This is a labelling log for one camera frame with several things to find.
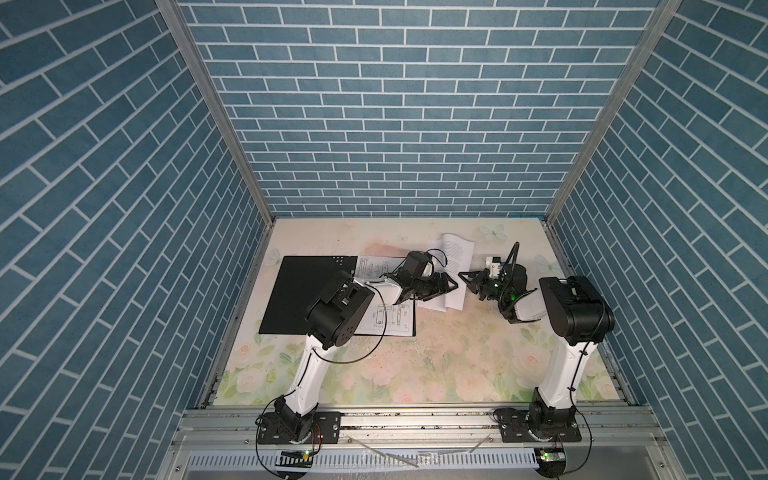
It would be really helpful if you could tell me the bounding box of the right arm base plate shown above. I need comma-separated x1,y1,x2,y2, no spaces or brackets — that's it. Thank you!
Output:
492,408,582,443

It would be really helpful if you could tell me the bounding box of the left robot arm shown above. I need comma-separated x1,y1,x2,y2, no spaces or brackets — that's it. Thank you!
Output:
268,269,458,441

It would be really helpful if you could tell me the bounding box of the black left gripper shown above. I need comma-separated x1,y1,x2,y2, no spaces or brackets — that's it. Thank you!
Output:
408,270,458,300

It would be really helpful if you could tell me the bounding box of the aluminium corner post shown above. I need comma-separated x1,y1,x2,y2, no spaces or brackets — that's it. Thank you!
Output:
544,0,685,226
155,0,276,226

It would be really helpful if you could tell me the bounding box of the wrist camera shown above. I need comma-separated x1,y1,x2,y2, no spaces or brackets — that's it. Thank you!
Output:
402,251,433,278
485,256,506,279

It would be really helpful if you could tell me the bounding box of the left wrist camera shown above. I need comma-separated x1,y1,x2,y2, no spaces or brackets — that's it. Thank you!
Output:
402,251,433,278

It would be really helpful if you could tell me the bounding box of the red folder with black inside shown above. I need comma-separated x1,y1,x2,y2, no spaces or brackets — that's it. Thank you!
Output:
258,255,416,338

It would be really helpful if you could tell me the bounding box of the aluminium front rail frame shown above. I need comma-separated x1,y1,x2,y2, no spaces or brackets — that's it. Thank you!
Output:
159,402,683,479

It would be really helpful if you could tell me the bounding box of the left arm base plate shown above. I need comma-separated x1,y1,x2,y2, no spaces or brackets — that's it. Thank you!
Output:
257,411,342,445

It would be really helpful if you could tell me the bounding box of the aluminium right corner post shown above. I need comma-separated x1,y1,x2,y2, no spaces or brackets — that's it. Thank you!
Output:
544,0,685,226

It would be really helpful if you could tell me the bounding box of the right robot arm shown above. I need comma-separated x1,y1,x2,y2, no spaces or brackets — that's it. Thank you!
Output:
459,265,615,426

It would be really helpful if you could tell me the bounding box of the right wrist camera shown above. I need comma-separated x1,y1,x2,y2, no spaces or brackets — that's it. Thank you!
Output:
485,256,506,279

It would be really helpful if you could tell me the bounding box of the text paper sheet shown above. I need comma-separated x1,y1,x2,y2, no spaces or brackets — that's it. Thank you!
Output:
417,234,475,312

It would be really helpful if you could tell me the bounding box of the technical drawing paper sheet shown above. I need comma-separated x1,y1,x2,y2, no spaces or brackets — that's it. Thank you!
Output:
354,256,415,337

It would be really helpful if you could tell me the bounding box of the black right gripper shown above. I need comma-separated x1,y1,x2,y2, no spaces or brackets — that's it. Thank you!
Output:
459,270,510,306

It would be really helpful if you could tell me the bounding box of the aluminium left corner post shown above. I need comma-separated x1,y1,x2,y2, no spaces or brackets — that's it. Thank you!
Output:
155,0,276,226

